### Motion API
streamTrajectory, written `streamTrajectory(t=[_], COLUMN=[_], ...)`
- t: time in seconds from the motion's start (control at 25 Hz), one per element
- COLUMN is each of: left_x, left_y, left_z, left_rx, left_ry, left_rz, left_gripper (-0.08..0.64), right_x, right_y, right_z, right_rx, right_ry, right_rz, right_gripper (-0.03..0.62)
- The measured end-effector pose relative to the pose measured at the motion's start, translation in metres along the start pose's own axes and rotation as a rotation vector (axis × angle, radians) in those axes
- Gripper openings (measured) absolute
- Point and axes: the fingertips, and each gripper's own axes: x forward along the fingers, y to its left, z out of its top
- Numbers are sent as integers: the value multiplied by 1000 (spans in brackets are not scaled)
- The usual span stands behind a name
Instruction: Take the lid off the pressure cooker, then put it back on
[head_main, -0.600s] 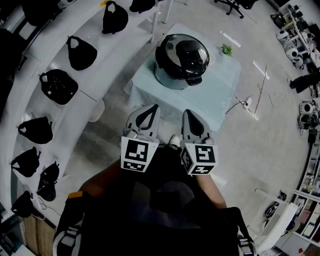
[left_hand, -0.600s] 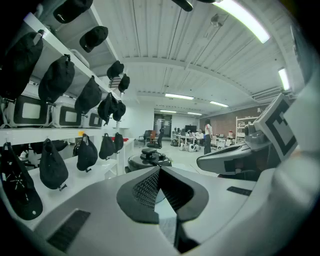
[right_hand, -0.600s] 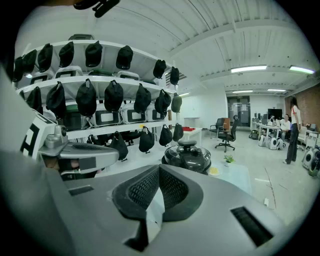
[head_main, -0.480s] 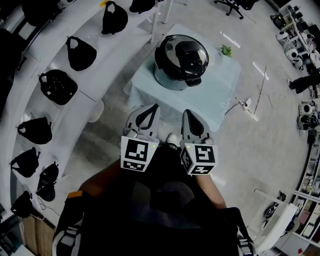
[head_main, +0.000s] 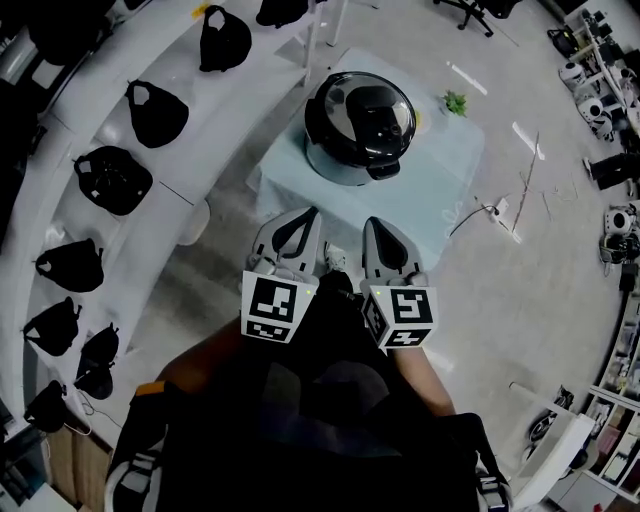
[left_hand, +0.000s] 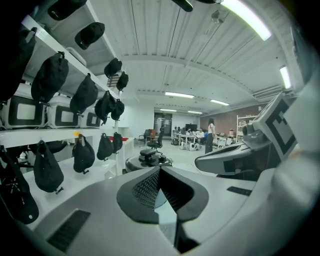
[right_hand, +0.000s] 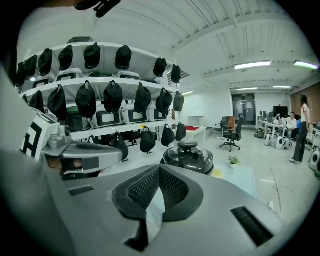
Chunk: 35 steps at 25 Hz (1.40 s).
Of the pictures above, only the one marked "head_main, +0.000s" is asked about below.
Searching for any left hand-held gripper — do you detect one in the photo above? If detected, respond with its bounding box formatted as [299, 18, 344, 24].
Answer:
[241, 206, 323, 345]

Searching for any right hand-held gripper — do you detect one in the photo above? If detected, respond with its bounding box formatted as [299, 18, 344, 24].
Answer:
[359, 216, 440, 352]

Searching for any black electric cooker pot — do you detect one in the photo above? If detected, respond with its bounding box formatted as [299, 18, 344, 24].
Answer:
[304, 134, 401, 188]

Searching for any black cooker lid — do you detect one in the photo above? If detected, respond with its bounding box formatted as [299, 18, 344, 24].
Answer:
[303, 71, 419, 181]

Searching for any person's left forearm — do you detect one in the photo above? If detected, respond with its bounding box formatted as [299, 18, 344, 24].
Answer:
[154, 317, 261, 386]

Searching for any person's right forearm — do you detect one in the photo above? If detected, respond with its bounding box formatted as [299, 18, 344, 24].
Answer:
[394, 344, 454, 416]

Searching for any person's white shoe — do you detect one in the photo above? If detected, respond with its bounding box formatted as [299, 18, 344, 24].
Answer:
[323, 241, 348, 274]

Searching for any light blue tablecloth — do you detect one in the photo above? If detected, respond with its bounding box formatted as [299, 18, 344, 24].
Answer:
[247, 47, 486, 261]

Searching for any white shelf unit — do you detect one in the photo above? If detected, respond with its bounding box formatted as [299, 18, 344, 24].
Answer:
[0, 0, 341, 441]

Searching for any thin dry branch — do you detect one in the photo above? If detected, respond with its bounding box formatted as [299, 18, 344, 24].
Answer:
[509, 130, 541, 241]

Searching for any small green artificial plant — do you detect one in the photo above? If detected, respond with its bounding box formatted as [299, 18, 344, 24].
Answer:
[440, 89, 470, 119]

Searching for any person's black clothing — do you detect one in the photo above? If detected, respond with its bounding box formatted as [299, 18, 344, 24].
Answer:
[107, 272, 511, 512]

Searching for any white table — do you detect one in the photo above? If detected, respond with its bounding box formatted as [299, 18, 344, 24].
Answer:
[279, 0, 381, 49]

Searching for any group of white round devices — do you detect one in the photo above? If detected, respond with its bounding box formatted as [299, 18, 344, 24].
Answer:
[557, 59, 640, 266]

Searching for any white storage rack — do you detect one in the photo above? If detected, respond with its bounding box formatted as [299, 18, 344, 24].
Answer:
[509, 299, 640, 512]

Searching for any black office chair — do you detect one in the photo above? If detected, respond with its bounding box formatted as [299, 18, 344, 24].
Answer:
[432, 0, 524, 37]

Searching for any black tool bag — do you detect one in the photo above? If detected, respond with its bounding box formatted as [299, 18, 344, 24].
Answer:
[547, 27, 576, 59]

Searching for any white metal rack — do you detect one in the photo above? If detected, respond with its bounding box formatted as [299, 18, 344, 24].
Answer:
[564, 7, 640, 136]

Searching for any brown wooden box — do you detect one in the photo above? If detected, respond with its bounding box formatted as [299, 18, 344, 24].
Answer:
[47, 424, 114, 506]

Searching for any black power cord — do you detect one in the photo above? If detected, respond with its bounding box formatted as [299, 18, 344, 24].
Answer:
[447, 203, 499, 239]

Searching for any grey shoulder strap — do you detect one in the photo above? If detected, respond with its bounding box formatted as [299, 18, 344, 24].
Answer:
[107, 447, 164, 512]
[472, 467, 512, 512]

